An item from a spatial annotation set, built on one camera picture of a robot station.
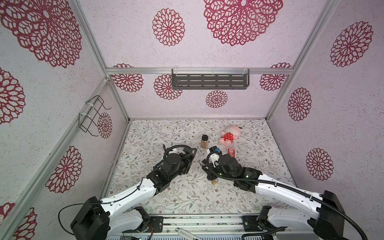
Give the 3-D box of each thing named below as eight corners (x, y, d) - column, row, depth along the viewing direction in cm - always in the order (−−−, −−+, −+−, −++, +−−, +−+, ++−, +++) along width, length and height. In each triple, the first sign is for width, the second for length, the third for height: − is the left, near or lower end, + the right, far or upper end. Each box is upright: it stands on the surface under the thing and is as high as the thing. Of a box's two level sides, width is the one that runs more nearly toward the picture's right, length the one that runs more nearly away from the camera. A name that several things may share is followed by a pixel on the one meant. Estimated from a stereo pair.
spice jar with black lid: (200, 148, 105) (201, 139, 97) (200, 143, 108) (201, 134, 100) (207, 148, 105) (208, 139, 97) (206, 143, 108) (208, 134, 100)
